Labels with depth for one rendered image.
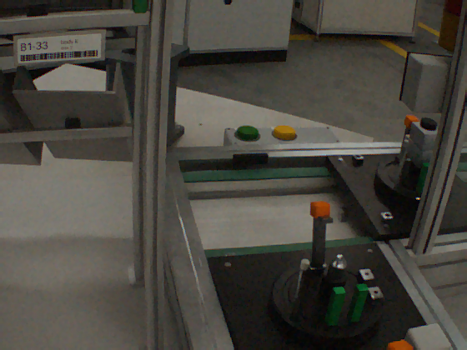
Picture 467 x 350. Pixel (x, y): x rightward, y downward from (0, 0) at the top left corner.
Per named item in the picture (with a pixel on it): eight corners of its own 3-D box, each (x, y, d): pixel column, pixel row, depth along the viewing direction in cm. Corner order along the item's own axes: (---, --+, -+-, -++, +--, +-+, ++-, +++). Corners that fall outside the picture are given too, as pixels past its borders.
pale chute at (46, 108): (53, 158, 92) (57, 132, 93) (133, 162, 93) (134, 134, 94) (11, 92, 65) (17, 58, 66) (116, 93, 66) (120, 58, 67)
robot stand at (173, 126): (129, 117, 136) (132, 36, 125) (185, 132, 131) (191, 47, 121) (92, 143, 124) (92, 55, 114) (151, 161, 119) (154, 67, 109)
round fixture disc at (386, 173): (362, 167, 101) (364, 157, 100) (427, 165, 104) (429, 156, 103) (394, 213, 89) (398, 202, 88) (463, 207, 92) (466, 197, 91)
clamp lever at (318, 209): (307, 262, 73) (309, 201, 72) (322, 260, 74) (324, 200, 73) (318, 270, 70) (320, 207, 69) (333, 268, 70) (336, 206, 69)
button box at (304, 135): (222, 156, 115) (224, 127, 112) (325, 152, 120) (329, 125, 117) (229, 175, 109) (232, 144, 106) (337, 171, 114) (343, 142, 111)
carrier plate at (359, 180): (323, 164, 105) (325, 153, 104) (434, 161, 110) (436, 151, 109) (376, 246, 85) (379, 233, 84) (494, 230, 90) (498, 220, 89)
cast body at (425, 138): (401, 150, 96) (409, 112, 92) (422, 149, 97) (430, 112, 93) (424, 176, 89) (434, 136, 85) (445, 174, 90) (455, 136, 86)
